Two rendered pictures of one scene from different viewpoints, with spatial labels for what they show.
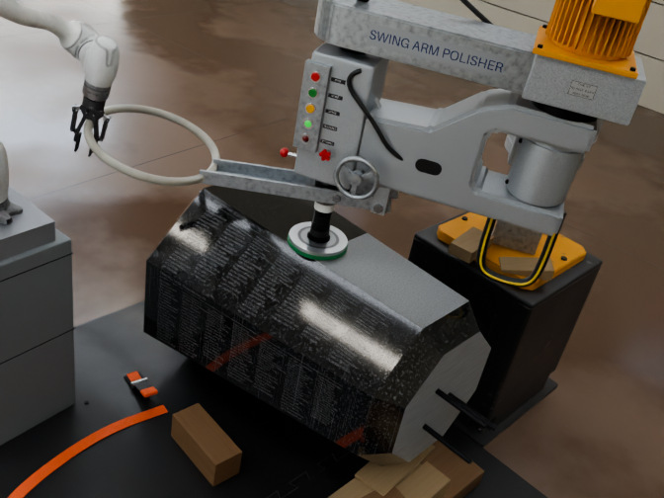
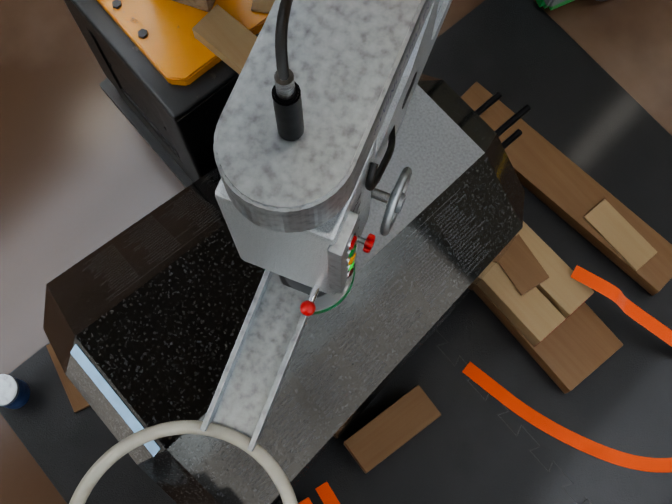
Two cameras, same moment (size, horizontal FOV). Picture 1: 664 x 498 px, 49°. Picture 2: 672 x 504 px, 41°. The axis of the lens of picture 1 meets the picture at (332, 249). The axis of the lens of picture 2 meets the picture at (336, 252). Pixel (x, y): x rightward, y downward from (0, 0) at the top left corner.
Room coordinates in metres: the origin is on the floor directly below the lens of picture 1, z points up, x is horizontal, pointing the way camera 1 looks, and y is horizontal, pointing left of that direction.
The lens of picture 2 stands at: (2.09, 0.57, 2.98)
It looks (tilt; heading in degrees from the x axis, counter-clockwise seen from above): 75 degrees down; 282
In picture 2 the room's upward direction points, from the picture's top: 1 degrees counter-clockwise
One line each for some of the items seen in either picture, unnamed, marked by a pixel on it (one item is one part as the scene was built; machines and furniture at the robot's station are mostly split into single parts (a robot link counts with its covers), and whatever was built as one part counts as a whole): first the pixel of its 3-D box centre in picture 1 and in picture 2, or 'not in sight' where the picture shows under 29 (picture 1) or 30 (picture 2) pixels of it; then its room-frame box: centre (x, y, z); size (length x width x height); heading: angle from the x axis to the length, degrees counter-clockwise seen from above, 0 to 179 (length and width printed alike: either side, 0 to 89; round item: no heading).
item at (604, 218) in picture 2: not in sight; (620, 234); (1.32, -0.45, 0.09); 0.25 x 0.10 x 0.01; 141
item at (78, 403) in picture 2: not in sight; (74, 372); (3.03, 0.34, 0.02); 0.25 x 0.10 x 0.01; 128
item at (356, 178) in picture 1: (359, 174); (380, 195); (2.12, -0.04, 1.24); 0.15 x 0.10 x 0.15; 79
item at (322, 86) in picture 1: (311, 107); (342, 254); (2.16, 0.15, 1.42); 0.08 x 0.03 x 0.28; 79
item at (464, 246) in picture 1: (470, 244); (232, 42); (2.60, -0.55, 0.81); 0.20 x 0.10 x 0.05; 149
